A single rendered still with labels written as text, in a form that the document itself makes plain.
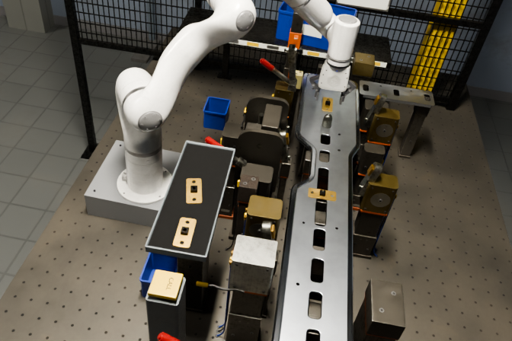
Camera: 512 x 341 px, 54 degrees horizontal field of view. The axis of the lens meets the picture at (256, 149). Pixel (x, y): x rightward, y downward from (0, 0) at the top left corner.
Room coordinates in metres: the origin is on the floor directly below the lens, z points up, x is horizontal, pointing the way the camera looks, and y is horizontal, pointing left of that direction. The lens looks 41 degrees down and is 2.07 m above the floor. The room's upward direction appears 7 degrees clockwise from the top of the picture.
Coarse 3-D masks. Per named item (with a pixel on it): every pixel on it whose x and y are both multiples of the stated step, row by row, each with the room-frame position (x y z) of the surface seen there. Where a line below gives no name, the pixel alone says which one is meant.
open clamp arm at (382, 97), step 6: (378, 96) 1.45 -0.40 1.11; (384, 96) 1.44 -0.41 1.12; (378, 102) 1.43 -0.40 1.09; (384, 102) 1.43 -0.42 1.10; (372, 108) 1.46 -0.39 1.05; (378, 108) 1.43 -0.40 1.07; (372, 114) 1.43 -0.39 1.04; (366, 120) 1.44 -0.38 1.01; (372, 120) 1.43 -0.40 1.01; (366, 126) 1.43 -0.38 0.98
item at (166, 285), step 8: (160, 272) 0.61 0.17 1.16; (168, 272) 0.61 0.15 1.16; (176, 272) 0.61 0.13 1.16; (152, 280) 0.59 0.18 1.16; (160, 280) 0.59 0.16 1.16; (168, 280) 0.59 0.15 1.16; (176, 280) 0.59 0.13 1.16; (152, 288) 0.57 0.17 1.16; (160, 288) 0.57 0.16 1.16; (168, 288) 0.57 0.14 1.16; (176, 288) 0.57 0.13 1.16; (152, 296) 0.55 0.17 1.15; (160, 296) 0.55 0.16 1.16; (168, 296) 0.55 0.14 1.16; (176, 296) 0.56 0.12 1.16
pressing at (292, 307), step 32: (320, 96) 1.56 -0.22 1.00; (352, 96) 1.59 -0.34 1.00; (320, 128) 1.37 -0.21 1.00; (352, 128) 1.39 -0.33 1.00; (352, 160) 1.23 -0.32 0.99; (352, 192) 1.08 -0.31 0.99; (288, 224) 0.92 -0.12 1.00; (352, 224) 0.96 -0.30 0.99; (288, 256) 0.81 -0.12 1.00; (320, 256) 0.83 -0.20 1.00; (352, 256) 0.84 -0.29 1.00; (288, 288) 0.71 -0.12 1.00; (320, 288) 0.72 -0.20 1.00; (352, 288) 0.74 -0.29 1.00; (288, 320) 0.63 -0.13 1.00; (320, 320) 0.64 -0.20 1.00; (352, 320) 0.65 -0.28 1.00
